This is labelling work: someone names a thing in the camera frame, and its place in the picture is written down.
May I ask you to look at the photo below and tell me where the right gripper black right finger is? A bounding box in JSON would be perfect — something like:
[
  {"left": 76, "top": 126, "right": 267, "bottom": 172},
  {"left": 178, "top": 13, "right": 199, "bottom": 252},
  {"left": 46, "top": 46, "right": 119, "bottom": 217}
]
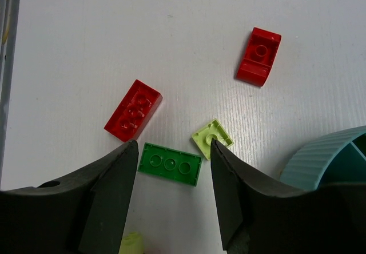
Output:
[{"left": 210, "top": 140, "right": 365, "bottom": 253}]

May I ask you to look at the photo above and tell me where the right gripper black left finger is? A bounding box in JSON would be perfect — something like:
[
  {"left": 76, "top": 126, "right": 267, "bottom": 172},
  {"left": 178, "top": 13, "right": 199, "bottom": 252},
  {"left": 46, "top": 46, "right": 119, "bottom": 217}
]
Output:
[{"left": 1, "top": 140, "right": 139, "bottom": 253}]

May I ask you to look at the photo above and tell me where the green lego plate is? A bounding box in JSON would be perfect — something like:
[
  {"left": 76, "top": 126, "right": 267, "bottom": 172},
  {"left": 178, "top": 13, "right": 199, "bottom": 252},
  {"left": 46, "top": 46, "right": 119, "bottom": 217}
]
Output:
[{"left": 138, "top": 142, "right": 202, "bottom": 186}]

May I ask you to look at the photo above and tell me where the light green rounded lego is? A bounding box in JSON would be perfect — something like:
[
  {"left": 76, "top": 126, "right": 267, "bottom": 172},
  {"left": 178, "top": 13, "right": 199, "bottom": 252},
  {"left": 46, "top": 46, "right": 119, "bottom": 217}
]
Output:
[{"left": 119, "top": 232, "right": 144, "bottom": 254}]

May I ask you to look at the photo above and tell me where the teal round divided container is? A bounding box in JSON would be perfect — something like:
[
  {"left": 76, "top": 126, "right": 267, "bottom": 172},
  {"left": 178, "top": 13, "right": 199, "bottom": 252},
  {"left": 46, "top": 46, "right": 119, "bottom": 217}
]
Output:
[{"left": 280, "top": 126, "right": 365, "bottom": 191}]

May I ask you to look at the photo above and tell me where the light green small lego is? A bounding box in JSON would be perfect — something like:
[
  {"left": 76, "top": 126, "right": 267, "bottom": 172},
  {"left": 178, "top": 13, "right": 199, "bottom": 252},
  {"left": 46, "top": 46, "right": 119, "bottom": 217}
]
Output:
[{"left": 191, "top": 118, "right": 234, "bottom": 161}]

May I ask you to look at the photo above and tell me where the red rectangular lego brick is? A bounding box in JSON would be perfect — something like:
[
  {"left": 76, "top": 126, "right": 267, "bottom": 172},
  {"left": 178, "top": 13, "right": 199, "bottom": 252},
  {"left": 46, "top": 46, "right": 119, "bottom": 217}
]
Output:
[{"left": 104, "top": 80, "right": 163, "bottom": 142}]

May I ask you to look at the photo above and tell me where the red curved lego brick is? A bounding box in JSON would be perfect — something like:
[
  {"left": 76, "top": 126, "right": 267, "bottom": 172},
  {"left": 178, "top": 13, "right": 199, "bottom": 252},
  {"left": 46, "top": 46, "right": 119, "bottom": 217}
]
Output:
[{"left": 235, "top": 27, "right": 282, "bottom": 87}]

